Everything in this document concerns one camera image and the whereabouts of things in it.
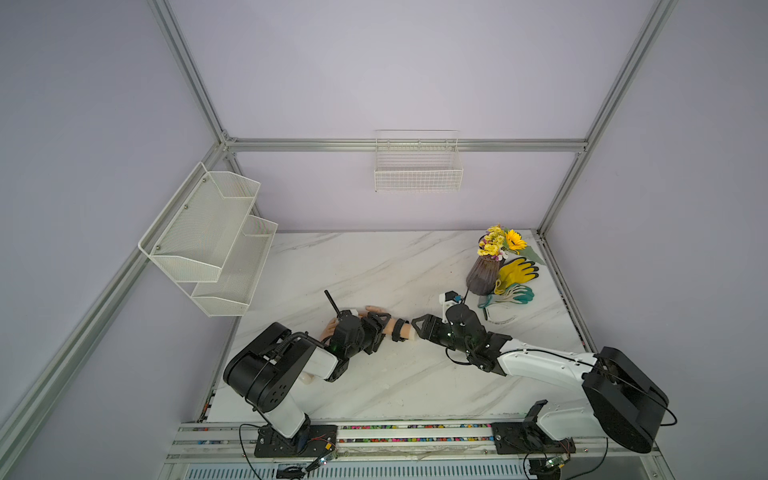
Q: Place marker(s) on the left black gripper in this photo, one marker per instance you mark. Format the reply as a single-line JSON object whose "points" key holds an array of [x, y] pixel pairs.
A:
{"points": [[379, 325]]}

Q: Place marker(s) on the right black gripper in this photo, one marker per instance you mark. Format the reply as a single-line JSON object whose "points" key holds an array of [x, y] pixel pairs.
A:
{"points": [[432, 323]]}

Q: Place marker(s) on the black wrist watch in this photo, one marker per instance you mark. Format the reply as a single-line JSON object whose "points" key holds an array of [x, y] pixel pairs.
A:
{"points": [[401, 330]]}

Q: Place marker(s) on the mannequin hand with dark nails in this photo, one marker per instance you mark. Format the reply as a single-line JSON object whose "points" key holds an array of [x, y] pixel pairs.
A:
{"points": [[331, 326]]}

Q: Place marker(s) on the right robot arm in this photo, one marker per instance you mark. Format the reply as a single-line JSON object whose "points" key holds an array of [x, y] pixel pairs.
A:
{"points": [[617, 399]]}

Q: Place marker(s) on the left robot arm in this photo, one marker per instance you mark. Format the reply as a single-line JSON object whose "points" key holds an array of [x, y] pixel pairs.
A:
{"points": [[265, 370]]}

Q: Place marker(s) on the purple glass vase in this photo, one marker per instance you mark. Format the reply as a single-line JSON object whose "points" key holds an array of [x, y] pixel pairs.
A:
{"points": [[482, 277]]}

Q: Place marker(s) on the teal white work glove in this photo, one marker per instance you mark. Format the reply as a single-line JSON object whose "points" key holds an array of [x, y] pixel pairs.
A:
{"points": [[519, 294]]}

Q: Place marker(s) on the artificial flower bouquet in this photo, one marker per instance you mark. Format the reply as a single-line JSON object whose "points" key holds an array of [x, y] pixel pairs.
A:
{"points": [[498, 243]]}

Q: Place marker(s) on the white mesh two-tier shelf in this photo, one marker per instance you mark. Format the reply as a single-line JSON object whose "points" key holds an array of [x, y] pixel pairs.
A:
{"points": [[210, 242]]}

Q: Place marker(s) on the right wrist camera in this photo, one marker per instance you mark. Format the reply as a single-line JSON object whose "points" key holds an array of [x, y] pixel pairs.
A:
{"points": [[447, 300]]}

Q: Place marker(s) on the white wire wall basket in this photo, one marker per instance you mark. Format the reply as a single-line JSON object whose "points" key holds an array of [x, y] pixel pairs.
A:
{"points": [[417, 161]]}

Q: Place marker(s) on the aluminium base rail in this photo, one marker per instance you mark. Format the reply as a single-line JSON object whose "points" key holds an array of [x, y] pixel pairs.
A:
{"points": [[430, 449]]}

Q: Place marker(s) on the aluminium frame profiles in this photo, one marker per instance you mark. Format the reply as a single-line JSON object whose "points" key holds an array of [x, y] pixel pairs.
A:
{"points": [[31, 414]]}

